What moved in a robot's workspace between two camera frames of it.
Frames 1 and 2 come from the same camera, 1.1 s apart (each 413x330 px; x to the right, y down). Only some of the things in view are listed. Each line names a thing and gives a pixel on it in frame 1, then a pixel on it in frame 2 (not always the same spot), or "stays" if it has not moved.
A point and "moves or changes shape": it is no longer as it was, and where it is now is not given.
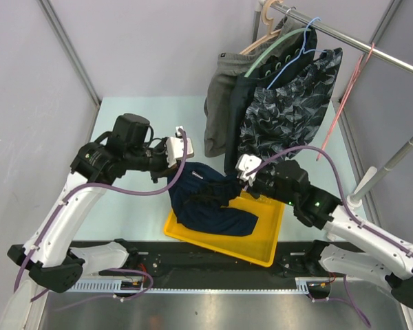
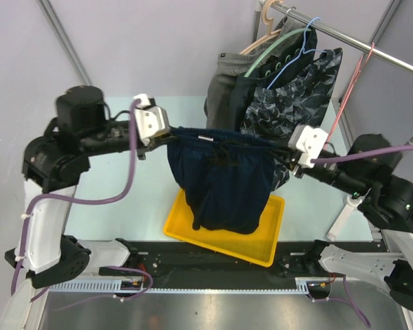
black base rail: x=163 y=266 stays
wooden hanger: x=267 y=21 stays
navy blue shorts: x=200 y=195 moves or changes shape
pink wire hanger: x=361 y=65 stays
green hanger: x=270 y=46 stays
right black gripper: x=257 y=177 -> x=297 y=170
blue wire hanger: x=303 y=51 stays
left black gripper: x=164 y=170 -> x=153 y=143
